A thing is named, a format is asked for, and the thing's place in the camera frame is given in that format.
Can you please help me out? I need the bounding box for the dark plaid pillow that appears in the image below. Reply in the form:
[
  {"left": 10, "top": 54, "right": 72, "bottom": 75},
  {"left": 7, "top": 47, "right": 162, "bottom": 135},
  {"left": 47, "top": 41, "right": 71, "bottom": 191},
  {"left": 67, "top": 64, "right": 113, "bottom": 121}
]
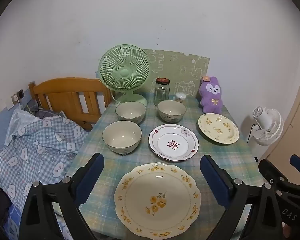
[{"left": 22, "top": 99, "right": 63, "bottom": 118}]

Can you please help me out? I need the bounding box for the white red-rimmed plate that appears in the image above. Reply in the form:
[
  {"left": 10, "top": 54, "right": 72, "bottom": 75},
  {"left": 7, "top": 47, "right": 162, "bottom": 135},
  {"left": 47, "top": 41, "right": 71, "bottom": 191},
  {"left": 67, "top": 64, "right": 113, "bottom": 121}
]
[{"left": 148, "top": 124, "right": 199, "bottom": 162}]

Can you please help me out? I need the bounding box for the large yellow floral plate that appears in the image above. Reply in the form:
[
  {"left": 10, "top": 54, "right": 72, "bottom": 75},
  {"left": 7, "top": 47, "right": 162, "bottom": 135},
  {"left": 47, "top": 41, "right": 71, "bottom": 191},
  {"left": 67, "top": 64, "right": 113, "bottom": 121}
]
[{"left": 114, "top": 162, "right": 201, "bottom": 238}]

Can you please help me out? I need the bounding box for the white floor fan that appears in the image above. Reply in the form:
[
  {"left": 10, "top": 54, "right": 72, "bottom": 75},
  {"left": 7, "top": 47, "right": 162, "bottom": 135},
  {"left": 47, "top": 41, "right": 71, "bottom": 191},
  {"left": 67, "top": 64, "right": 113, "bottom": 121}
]
[{"left": 247, "top": 107, "right": 284, "bottom": 160}]

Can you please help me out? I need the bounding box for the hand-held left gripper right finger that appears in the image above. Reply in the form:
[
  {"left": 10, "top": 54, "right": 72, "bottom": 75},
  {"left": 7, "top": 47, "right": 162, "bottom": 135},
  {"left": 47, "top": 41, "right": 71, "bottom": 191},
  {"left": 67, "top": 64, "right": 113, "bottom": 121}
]
[{"left": 200, "top": 155, "right": 284, "bottom": 240}]

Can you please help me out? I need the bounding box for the blue checked printed blanket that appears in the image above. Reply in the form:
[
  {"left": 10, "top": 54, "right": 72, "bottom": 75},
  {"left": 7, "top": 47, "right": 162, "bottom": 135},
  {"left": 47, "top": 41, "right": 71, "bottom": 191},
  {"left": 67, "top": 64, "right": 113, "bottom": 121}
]
[{"left": 0, "top": 109, "right": 89, "bottom": 240}]

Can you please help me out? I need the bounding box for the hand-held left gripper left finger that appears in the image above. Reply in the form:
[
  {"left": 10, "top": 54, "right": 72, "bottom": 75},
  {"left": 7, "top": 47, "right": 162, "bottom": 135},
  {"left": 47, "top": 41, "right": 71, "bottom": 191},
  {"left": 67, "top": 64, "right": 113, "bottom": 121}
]
[{"left": 19, "top": 152, "right": 105, "bottom": 240}]

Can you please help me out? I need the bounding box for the purple plush rabbit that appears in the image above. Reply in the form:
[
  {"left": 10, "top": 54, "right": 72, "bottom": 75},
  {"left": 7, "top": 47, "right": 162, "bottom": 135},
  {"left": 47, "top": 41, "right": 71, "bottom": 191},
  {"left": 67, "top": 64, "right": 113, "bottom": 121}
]
[{"left": 199, "top": 75, "right": 223, "bottom": 114}]

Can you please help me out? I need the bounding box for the small yellow floral plate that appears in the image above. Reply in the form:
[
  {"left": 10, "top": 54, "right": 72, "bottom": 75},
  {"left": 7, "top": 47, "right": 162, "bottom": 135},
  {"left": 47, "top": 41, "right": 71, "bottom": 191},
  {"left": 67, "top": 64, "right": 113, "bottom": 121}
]
[{"left": 198, "top": 113, "right": 240, "bottom": 145}]

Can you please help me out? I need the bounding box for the beige door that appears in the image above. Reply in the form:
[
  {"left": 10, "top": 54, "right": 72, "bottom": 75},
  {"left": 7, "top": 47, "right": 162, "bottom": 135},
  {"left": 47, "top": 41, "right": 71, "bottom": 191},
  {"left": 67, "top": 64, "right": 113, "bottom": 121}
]
[{"left": 261, "top": 62, "right": 300, "bottom": 193}]

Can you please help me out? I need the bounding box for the glass jar with red lid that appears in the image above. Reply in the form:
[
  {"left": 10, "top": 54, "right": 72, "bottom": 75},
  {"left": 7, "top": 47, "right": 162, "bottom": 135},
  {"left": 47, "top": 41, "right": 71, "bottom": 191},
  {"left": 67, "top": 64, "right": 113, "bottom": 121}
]
[{"left": 154, "top": 78, "right": 171, "bottom": 106}]

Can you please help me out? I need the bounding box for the wall socket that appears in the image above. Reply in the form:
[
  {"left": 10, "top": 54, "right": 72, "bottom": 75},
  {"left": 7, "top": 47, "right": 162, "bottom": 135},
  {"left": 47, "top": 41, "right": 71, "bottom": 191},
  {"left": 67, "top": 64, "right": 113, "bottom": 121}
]
[{"left": 11, "top": 89, "right": 25, "bottom": 105}]

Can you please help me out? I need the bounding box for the green printed board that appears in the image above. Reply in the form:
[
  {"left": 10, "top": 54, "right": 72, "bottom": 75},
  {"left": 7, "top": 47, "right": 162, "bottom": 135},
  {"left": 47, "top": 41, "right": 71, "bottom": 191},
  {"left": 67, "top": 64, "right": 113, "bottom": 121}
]
[{"left": 142, "top": 49, "right": 210, "bottom": 98}]

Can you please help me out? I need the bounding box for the green desk fan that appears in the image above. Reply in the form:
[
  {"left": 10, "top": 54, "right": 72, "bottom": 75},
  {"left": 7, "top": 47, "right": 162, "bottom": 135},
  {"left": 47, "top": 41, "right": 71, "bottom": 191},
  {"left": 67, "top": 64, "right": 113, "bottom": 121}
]
[{"left": 98, "top": 44, "right": 151, "bottom": 107}]

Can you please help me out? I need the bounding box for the light blue sheer cloth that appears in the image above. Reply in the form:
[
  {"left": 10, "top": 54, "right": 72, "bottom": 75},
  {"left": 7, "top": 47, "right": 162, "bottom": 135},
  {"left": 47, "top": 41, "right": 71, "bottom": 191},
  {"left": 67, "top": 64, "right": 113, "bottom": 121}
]
[{"left": 6, "top": 109, "right": 40, "bottom": 145}]

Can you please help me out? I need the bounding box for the cream floral ceramic bowl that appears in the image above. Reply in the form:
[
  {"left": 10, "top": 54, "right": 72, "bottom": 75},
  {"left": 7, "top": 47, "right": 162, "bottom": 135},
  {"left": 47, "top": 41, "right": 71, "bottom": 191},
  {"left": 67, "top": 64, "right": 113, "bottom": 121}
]
[
  {"left": 102, "top": 120, "right": 142, "bottom": 155},
  {"left": 115, "top": 101, "right": 147, "bottom": 125},
  {"left": 157, "top": 100, "right": 187, "bottom": 124}
]

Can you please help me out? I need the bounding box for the black fan cable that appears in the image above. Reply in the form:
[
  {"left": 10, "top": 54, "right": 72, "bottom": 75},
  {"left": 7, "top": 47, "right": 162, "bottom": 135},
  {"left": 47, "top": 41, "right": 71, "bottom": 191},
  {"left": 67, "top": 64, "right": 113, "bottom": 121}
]
[{"left": 247, "top": 123, "right": 256, "bottom": 143}]

